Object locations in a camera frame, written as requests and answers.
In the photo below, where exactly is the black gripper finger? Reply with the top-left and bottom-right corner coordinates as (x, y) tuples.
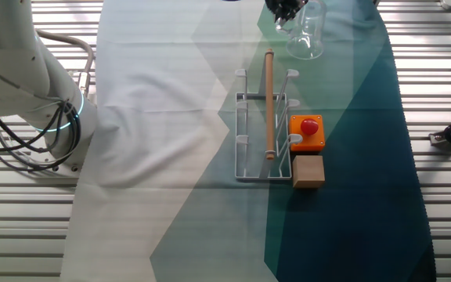
(287, 0), (310, 20)
(264, 0), (290, 24)

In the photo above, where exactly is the clear glass cup with handle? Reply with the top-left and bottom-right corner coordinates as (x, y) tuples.
(274, 0), (327, 61)

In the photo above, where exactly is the orange box red push button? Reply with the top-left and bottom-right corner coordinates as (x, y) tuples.
(288, 114), (327, 153)

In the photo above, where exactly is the plain wooden block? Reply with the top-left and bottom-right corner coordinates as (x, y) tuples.
(291, 154), (327, 190)

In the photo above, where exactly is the blue green white tablecloth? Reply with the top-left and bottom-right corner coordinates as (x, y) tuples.
(60, 0), (438, 282)

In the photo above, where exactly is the white cup rack wooden handle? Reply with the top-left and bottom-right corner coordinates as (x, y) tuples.
(234, 47), (304, 182)

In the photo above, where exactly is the thick grey robot cable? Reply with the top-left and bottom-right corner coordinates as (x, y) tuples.
(35, 29), (96, 99)

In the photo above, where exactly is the black looped cable bundle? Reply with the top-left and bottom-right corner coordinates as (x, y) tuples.
(0, 88), (82, 172)

